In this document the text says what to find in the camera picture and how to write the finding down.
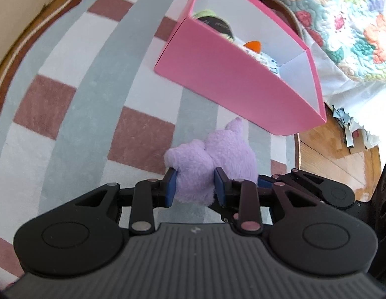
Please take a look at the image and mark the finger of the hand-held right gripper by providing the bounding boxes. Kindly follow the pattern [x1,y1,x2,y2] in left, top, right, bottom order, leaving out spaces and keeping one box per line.
[208,198,243,225]
[258,168,330,203]

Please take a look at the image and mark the orange makeup sponge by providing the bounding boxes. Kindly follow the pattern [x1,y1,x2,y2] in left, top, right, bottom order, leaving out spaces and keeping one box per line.
[244,40,262,53]

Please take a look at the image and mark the floral quilt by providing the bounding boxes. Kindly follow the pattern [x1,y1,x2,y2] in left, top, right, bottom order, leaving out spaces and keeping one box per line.
[258,0,386,84]

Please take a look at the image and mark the green yarn ball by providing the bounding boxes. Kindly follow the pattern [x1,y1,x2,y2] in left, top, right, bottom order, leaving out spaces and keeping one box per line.
[191,9,235,42]

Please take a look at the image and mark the blue-grey crumpled papers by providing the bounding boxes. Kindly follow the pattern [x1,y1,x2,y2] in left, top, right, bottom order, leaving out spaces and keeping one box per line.
[331,106,356,148]

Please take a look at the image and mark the pink cardboard box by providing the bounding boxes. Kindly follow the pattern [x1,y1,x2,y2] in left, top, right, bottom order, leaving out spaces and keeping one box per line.
[154,0,327,136]

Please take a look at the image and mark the purple plush toy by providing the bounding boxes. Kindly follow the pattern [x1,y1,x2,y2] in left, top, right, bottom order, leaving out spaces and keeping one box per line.
[164,118,258,207]

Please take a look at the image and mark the white printed tissue pack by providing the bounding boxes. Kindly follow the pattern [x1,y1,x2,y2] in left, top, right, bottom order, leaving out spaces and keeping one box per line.
[243,45,282,75]

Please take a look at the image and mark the checked striped rug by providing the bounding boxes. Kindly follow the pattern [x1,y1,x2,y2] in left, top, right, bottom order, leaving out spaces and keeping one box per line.
[0,0,302,290]

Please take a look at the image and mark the white bed skirt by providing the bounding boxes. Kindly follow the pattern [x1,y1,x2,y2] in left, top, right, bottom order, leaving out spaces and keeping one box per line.
[59,0,386,139]

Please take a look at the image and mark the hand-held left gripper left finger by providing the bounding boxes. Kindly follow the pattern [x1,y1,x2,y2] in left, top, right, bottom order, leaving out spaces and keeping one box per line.
[45,167,178,235]

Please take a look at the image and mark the beige cabinet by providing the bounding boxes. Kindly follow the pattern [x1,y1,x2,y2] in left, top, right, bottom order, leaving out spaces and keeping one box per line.
[0,0,61,72]

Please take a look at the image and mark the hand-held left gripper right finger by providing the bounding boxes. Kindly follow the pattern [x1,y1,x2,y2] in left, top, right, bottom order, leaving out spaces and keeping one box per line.
[213,167,340,235]

